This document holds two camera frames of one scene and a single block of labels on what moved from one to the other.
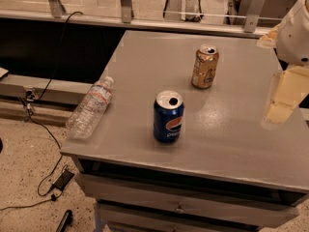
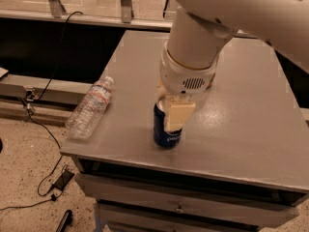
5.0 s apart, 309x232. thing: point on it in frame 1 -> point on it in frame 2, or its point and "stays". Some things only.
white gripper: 294,38 -> 183,77
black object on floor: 66,220 stays
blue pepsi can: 167,116 stays
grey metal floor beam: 48,90 stays
